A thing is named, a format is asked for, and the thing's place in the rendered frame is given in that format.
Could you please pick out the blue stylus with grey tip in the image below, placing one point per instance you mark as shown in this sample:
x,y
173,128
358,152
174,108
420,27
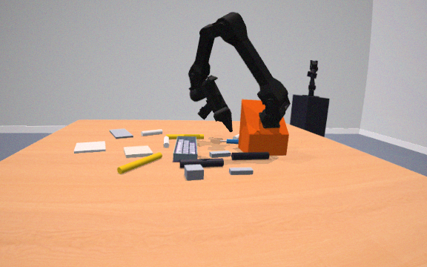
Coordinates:
x,y
231,141

